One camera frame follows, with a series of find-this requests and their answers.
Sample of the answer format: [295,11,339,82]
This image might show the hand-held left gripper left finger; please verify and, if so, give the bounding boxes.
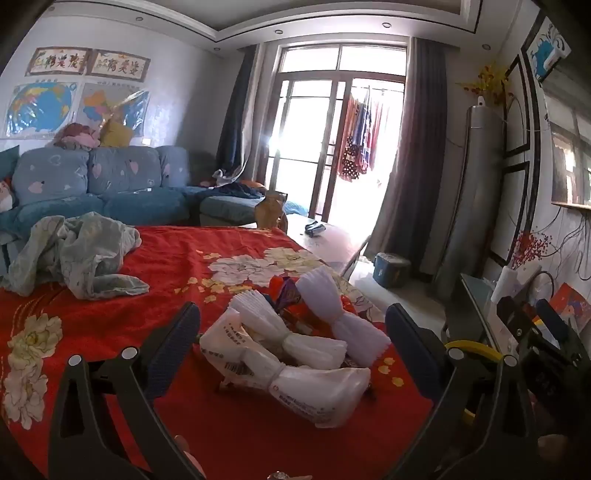
[48,302,206,480]

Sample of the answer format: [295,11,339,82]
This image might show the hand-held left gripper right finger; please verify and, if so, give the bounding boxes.
[385,302,552,480]

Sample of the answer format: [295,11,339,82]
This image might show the yellow trash bin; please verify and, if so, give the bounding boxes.
[441,340,506,428]

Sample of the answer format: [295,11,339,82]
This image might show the white printed plastic bag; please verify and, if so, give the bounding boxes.
[199,308,372,428]

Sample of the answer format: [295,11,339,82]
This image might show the colourful snack wrapper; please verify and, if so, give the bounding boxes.
[270,275,319,333]

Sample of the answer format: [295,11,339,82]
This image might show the red picture book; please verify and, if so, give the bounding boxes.
[551,282,591,333]

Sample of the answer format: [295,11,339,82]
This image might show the blue storage box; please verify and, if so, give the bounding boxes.
[372,252,411,289]

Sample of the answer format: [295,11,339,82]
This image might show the white paper roll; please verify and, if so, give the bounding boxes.
[489,267,515,303]

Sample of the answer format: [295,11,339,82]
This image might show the red floral blanket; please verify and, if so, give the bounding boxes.
[0,224,435,480]

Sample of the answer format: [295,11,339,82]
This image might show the red berry branches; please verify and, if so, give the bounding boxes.
[508,231,552,271]

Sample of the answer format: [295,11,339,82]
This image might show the grey coffee table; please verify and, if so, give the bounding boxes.
[240,213,370,278]

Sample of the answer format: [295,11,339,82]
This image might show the grey green crumpled garment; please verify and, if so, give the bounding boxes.
[0,211,151,301]

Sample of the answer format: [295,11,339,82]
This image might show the blue patterned sofa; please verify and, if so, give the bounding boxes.
[0,145,266,259]

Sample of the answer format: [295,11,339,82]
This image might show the silver standing air conditioner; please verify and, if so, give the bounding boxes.
[431,97,506,303]

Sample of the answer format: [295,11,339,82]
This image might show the brown paper bag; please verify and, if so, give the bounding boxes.
[254,190,289,232]

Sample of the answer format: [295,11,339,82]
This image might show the dark clothes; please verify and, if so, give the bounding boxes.
[198,180,266,199]

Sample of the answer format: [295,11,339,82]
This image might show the grey curtain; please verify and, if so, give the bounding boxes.
[365,37,446,278]

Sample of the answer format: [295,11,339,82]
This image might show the hanging laundry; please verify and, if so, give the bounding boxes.
[337,85,389,183]

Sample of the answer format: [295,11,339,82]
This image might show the yellow cushion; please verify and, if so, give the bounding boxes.
[99,121,134,148]

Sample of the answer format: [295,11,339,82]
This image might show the pile of clothes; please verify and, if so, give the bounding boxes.
[53,122,100,151]

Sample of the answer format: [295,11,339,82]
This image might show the dark blue curtain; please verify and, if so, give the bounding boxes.
[216,44,266,183]

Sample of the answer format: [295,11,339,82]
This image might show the country map poster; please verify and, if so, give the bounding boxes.
[78,82,151,139]

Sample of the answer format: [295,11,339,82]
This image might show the yellow artificial flowers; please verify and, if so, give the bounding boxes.
[457,65,513,109]

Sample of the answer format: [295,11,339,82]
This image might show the world map poster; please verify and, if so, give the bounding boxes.
[4,79,78,138]

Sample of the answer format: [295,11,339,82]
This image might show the glass balcony door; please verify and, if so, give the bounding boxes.
[263,44,409,222]

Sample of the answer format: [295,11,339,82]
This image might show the framed calligraphy scroll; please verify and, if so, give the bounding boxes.
[25,46,88,77]
[88,48,151,78]

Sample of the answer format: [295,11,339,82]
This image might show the wall-mounted television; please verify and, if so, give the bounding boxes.
[545,85,591,210]

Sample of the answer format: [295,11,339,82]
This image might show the blue white wall picture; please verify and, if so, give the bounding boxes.
[526,16,571,84]

